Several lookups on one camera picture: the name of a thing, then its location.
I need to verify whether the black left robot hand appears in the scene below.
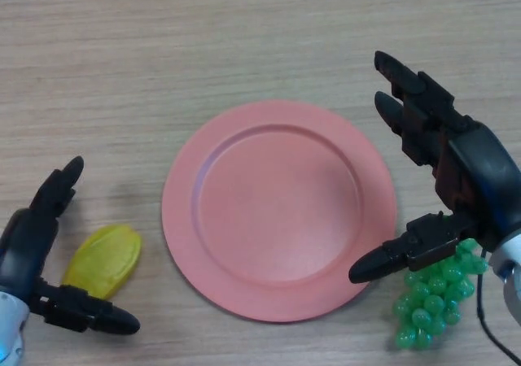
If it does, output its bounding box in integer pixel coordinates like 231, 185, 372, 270
0, 155, 142, 337

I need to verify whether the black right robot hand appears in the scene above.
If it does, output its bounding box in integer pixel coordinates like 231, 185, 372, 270
348, 50, 521, 285

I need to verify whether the yellow starfruit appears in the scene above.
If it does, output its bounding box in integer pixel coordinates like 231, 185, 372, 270
60, 224, 143, 301

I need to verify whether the pink round plate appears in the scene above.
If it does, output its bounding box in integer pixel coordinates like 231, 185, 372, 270
161, 99, 398, 323

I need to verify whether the green grape bunch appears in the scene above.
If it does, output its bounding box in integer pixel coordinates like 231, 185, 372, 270
392, 237, 488, 350

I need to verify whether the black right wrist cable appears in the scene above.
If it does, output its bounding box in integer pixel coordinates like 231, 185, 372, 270
475, 250, 521, 363

